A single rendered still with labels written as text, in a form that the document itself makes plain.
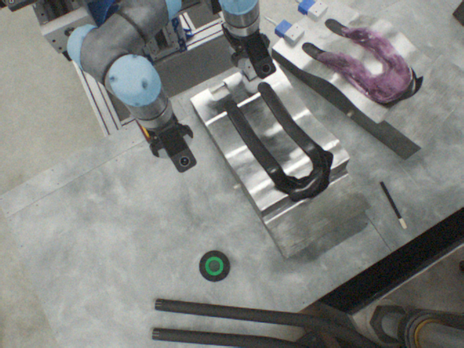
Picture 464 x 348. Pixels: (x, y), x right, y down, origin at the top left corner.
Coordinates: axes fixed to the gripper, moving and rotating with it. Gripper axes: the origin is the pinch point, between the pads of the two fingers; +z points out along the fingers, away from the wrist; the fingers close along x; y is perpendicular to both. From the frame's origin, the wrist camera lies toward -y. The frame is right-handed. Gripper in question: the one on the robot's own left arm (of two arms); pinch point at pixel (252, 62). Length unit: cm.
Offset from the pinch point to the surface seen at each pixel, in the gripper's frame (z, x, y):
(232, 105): 3.6, 10.4, -6.2
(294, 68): 11.9, -11.3, -4.1
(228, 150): 1.4, 17.6, -16.7
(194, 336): -5, 48, -52
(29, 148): 89, 110, 55
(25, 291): 75, 139, -11
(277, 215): 1.0, 15.3, -37.8
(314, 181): 2.0, 2.6, -35.2
